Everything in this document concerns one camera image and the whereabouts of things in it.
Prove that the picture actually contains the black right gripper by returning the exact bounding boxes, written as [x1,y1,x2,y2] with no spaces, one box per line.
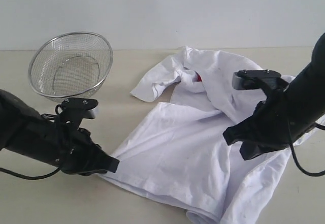
[222,91,300,161]

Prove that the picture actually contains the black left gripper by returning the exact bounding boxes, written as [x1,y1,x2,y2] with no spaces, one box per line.
[45,123,120,177]

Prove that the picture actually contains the white t-shirt red lettering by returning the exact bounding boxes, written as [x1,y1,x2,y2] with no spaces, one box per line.
[97,45,325,224]

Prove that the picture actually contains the metal wire mesh basket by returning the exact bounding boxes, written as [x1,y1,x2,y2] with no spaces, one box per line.
[28,31,113,102]

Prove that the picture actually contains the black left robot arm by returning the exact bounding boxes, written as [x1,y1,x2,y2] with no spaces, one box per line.
[1,90,119,180]

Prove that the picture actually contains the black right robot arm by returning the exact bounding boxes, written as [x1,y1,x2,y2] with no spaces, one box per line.
[223,36,324,161]

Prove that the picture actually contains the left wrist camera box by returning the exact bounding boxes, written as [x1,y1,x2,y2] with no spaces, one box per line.
[57,98,99,130]

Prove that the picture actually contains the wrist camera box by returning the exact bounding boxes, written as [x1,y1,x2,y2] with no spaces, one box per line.
[57,98,99,130]
[232,70,289,97]

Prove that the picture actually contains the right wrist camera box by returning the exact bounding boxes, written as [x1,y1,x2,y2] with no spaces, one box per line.
[232,70,289,97]

